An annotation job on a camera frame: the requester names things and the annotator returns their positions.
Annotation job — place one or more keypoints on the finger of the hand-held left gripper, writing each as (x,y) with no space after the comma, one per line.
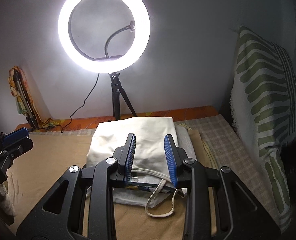
(15,134)
(20,146)

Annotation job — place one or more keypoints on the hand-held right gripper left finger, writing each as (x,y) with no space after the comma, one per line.
(130,155)

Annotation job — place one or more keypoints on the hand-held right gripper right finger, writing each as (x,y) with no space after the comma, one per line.
(170,160)

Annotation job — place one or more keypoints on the white tank top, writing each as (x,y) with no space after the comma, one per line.
(148,132)

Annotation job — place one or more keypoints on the folded silver black tripod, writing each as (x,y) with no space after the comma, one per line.
(25,100)

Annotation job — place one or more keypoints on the beige blanket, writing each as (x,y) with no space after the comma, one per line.
(57,150)

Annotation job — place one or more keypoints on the white fuzzy underblanket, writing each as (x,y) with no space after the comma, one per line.
(5,205)

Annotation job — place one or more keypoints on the orange patterned bed sheet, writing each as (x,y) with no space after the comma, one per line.
(88,122)

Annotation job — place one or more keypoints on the pale checkered cloth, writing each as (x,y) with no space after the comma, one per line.
(220,140)

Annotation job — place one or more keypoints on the tripod with colourful scarf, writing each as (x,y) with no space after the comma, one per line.
(12,80)

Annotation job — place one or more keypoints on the green white striped pillow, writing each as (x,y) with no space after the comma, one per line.
(263,92)

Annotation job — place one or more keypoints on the black gooseneck phone holder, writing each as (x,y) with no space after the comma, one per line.
(110,40)

